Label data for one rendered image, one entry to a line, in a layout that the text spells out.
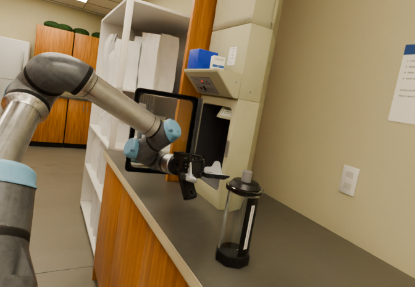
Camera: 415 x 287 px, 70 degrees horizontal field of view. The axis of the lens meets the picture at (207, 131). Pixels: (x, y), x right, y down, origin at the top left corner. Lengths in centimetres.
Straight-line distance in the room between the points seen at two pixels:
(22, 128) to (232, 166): 77
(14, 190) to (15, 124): 30
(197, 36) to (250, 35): 37
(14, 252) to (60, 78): 48
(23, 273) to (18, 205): 10
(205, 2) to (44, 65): 91
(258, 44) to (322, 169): 62
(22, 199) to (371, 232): 114
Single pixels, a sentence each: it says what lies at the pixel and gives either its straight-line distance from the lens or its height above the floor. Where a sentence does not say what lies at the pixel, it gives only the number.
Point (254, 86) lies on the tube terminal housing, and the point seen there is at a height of 147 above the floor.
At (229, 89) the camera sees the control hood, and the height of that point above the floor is 144.
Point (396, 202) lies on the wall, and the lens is 126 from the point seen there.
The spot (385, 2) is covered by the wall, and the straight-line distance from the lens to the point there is 141.
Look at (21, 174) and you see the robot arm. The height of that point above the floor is 121.
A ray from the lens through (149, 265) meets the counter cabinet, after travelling 126.
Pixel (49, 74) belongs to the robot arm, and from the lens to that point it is 88.
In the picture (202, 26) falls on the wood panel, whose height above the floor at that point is 173.
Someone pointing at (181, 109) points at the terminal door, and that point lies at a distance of 143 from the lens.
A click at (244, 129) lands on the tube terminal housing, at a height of 129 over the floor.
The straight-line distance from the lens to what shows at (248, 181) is 85.
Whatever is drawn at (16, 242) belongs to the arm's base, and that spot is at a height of 113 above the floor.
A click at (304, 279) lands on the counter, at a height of 94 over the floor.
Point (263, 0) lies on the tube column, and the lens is 128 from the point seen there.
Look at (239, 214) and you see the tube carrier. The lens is 84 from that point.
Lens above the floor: 140
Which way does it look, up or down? 7 degrees down
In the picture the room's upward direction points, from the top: 10 degrees clockwise
